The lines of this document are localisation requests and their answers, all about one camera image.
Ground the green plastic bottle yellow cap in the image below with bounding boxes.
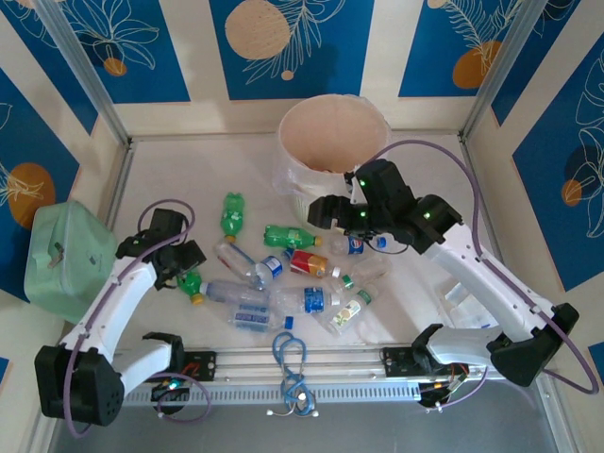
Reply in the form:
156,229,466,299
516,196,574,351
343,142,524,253
220,192,247,243
262,224,325,250
176,271,208,305

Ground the clear bottle green cap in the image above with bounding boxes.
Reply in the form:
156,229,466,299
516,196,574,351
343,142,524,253
340,256,394,289

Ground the pale blue label bottle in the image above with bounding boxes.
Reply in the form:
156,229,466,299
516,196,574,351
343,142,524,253
227,303,296,333

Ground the blue label bottle white cap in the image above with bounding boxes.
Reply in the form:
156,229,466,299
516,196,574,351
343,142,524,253
267,285,342,316

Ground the lemon label bottle green cap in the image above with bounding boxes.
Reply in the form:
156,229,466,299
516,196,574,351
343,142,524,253
327,288,380,337

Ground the clear pepsi bottle blue cap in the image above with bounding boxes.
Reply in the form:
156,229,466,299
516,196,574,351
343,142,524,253
328,234,389,258

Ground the red yellow label bottle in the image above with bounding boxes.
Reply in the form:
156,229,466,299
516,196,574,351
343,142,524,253
287,248,342,279

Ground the mint green plastic case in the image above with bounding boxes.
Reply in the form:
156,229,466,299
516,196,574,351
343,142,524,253
23,200,118,326

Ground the clear plastic package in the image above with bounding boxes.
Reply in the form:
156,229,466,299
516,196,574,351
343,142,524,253
436,277,499,331

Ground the blue stethoscope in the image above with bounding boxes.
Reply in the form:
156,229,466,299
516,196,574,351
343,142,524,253
266,331,320,419

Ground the grey metal panel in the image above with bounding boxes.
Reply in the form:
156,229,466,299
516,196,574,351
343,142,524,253
46,377,567,453

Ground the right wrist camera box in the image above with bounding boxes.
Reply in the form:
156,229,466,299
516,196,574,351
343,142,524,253
344,172,362,205

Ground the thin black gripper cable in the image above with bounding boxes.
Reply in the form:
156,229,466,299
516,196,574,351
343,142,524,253
372,233,419,257

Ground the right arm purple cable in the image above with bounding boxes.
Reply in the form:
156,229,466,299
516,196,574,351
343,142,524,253
370,139,601,412

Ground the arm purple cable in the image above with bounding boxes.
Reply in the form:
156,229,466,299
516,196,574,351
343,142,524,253
370,139,601,412
63,200,211,438

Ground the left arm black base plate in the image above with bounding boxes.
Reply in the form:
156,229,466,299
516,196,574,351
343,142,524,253
130,351,218,384

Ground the coloured wire bundle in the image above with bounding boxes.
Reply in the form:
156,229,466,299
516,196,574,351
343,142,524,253
150,361,199,402
418,358,471,407

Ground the slotted grey cable duct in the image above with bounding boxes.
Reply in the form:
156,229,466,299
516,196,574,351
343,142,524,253
59,386,422,408

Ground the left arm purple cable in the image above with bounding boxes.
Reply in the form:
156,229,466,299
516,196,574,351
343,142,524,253
63,200,211,438

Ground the aluminium front rail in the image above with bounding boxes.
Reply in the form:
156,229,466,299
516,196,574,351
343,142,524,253
40,339,562,391

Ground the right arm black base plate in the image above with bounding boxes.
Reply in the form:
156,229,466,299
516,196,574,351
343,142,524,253
380,345,468,378

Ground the aluminium frame post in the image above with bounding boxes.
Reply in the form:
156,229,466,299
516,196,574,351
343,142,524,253
35,0,132,146
460,0,544,143

